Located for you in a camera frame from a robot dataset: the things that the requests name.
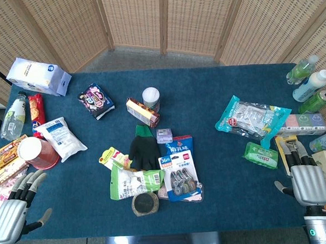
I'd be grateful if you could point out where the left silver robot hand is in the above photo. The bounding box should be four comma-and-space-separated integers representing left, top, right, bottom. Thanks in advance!
0, 169, 55, 244

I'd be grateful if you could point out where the green tea bottle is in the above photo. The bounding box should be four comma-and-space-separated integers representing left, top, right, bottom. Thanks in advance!
285, 54, 321, 85

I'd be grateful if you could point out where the green white pouch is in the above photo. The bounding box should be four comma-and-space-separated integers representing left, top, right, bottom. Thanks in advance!
108, 162, 167, 201

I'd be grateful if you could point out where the small lilac square box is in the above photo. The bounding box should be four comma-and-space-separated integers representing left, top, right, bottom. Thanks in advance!
155, 128, 174, 144

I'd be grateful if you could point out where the white lidded round canister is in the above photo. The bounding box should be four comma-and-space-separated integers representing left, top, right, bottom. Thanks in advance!
141, 86, 162, 113

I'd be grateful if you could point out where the blue milk candy bag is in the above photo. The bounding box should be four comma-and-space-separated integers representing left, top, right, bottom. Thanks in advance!
160, 135, 194, 159

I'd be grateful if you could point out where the blue correction tape pack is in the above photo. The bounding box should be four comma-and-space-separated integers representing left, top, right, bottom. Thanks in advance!
157, 149, 205, 204

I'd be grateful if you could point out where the yellow pink card packet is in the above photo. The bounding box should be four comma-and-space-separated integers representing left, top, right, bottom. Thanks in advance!
98, 146, 133, 172

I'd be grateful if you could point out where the white blue drink bottle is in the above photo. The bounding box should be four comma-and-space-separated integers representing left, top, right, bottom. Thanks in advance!
291, 69, 326, 103

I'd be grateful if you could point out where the white blue powder bag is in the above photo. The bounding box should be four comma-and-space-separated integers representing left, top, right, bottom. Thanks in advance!
34, 115, 89, 165

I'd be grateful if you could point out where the yellow carded razor pack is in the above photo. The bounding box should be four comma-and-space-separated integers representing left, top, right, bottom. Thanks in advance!
274, 134, 302, 177

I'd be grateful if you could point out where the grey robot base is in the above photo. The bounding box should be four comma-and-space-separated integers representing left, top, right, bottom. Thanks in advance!
102, 230, 222, 244

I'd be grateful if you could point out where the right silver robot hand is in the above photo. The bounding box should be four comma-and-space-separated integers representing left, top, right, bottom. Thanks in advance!
272, 138, 326, 209

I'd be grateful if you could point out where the green wet wipes pack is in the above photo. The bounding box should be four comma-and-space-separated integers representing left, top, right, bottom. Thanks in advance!
242, 140, 280, 171

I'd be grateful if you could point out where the clear lemon drink bottle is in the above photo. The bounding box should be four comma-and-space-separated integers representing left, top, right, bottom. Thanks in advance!
0, 91, 30, 142

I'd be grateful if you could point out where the dark purple candy bag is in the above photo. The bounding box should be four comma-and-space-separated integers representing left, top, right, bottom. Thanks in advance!
77, 81, 116, 122

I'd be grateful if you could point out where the round dark tin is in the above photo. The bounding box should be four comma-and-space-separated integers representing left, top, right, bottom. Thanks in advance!
131, 191, 161, 218

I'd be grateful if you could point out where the blue felt table mat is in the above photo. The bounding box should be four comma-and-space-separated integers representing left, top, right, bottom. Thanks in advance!
0, 59, 326, 244

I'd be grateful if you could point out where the black green work glove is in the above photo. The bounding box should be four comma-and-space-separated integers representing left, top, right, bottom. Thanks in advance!
127, 123, 163, 172

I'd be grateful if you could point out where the red paper cup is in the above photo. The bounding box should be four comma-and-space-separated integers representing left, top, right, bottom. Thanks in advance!
16, 135, 61, 172

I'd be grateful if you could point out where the woven bamboo folding screen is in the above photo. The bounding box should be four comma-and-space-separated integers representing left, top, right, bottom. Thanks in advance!
0, 0, 326, 149

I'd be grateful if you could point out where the green soda can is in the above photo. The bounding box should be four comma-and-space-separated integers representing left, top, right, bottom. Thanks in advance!
297, 89, 326, 115

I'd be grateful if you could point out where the teal clear plastic bag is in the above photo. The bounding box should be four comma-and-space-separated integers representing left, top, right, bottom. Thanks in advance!
212, 92, 294, 153

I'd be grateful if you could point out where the pastel tissue multipack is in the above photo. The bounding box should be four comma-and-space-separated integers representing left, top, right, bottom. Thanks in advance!
274, 112, 326, 138

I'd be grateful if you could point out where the white blue tissue pack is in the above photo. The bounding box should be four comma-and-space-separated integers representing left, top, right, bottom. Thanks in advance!
5, 54, 74, 100

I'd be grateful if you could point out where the orange brown snack box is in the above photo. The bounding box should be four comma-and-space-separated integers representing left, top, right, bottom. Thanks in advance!
125, 96, 162, 130

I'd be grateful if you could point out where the red biscuit packet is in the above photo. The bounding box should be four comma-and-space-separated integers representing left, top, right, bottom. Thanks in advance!
28, 93, 48, 139

